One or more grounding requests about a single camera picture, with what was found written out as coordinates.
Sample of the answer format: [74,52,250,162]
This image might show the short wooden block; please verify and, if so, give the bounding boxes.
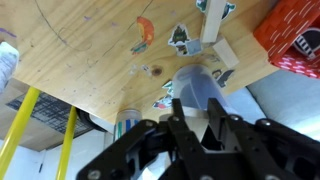
[212,37,240,69]

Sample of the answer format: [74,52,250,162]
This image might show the long wooden block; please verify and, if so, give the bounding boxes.
[199,0,228,44]

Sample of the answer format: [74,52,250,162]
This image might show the orange character sticker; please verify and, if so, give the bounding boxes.
[130,16,155,55]

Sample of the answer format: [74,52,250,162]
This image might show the black grid mat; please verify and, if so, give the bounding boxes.
[5,91,92,137]

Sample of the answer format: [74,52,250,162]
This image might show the teal white sticker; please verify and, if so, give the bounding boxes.
[195,0,237,20]

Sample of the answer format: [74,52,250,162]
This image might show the black round caster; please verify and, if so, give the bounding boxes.
[75,106,108,133]

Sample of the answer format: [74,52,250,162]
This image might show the yellow table legs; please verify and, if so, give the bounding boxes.
[0,77,86,153]

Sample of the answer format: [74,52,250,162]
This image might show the yellow table leg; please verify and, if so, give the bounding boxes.
[0,87,42,179]
[54,105,78,180]

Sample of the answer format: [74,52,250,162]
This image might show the red white animal sticker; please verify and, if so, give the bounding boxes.
[152,80,175,110]

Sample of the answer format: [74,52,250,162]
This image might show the red brick pattern box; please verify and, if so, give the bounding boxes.
[253,0,320,79]

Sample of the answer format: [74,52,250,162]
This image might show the dark tree house sticker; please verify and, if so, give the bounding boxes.
[167,23,203,57]

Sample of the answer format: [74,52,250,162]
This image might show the dark grey figure sticker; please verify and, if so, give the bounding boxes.
[211,68,235,89]

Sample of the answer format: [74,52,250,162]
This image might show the white purple printed packet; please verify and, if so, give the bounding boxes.
[0,41,20,95]

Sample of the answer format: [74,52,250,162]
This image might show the striped blue green can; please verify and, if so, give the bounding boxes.
[113,109,143,143]

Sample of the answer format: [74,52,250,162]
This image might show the translucent plastic cup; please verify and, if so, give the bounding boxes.
[171,64,232,112]

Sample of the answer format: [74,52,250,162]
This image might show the black white striped object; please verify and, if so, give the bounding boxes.
[293,28,320,59]

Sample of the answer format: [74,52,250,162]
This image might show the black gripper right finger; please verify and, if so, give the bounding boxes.
[207,97,320,180]

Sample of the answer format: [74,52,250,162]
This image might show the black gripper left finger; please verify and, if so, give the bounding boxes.
[76,97,216,180]

